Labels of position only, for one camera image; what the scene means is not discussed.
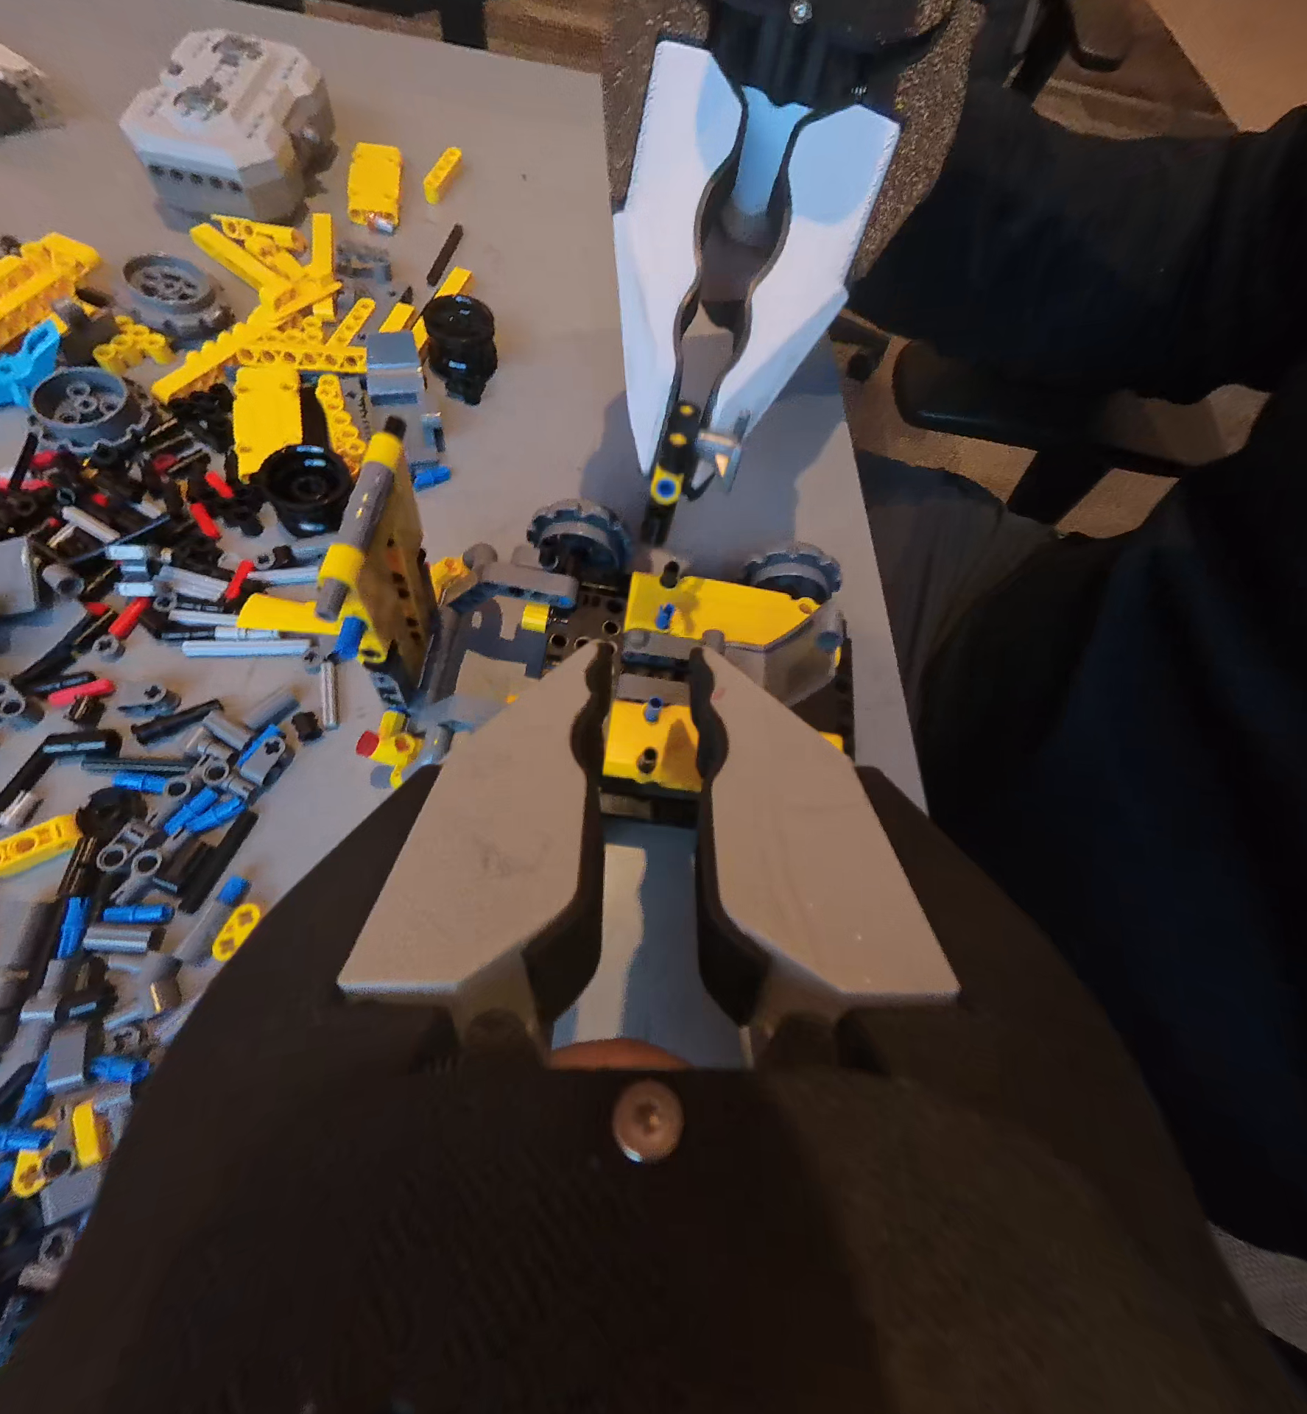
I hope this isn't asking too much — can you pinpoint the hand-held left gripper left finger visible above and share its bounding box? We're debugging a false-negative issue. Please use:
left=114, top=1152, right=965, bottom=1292
left=337, top=640, right=615, bottom=1025

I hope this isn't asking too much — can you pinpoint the grey digger bucket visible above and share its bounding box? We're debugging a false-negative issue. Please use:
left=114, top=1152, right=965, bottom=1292
left=365, top=331, right=427, bottom=403

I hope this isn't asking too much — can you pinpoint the yellow motor block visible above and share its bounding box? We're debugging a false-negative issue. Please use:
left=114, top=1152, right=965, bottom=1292
left=346, top=141, right=403, bottom=236

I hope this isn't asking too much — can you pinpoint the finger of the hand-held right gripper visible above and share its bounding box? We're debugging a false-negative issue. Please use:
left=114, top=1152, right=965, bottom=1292
left=611, top=37, right=749, bottom=472
left=706, top=104, right=903, bottom=492

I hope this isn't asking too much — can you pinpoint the pile of yellow building pieces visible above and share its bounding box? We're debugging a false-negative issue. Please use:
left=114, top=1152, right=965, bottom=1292
left=0, top=209, right=477, bottom=481

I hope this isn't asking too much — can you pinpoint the grey desk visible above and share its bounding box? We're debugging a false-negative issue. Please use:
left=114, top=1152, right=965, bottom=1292
left=0, top=0, right=930, bottom=1359

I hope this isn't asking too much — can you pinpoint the short black holed beam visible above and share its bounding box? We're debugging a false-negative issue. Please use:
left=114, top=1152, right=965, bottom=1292
left=658, top=400, right=707, bottom=475

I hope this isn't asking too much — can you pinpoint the grey battery box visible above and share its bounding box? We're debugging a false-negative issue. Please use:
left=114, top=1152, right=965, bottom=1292
left=119, top=27, right=338, bottom=222

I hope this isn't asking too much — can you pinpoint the person's leg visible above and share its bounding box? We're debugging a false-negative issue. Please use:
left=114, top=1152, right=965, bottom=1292
left=856, top=453, right=1052, bottom=796

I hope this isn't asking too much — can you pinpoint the black beam with yellow pins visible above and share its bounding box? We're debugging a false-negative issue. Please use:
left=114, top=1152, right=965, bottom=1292
left=641, top=400, right=707, bottom=545

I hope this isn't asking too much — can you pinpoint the black office chair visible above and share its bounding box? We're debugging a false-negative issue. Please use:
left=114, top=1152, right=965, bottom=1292
left=829, top=308, right=897, bottom=379

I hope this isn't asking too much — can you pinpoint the yellow toy vehicle assembly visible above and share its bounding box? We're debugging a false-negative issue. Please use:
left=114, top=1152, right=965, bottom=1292
left=234, top=417, right=858, bottom=823

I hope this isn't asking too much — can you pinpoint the black spoked wheel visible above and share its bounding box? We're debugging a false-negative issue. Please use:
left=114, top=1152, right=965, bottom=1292
left=421, top=292, right=499, bottom=403

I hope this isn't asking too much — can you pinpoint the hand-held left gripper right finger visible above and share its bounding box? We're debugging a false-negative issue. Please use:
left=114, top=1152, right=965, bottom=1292
left=689, top=646, right=962, bottom=1025

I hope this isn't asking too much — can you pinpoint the pile of mixed small pieces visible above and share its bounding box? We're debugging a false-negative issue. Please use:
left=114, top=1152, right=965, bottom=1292
left=0, top=420, right=411, bottom=1326

